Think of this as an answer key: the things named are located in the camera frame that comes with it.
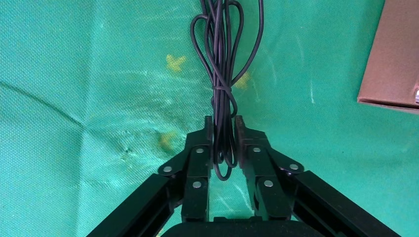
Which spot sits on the green cloth mat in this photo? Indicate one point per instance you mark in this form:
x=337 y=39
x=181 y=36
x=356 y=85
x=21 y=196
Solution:
x=82 y=65

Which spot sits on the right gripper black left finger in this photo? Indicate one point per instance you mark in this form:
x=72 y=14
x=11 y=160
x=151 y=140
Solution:
x=196 y=170

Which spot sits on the brown cardboard box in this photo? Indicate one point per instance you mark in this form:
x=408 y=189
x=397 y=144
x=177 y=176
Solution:
x=392 y=59

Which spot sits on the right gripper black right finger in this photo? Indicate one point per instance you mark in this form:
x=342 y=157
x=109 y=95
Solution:
x=262 y=170

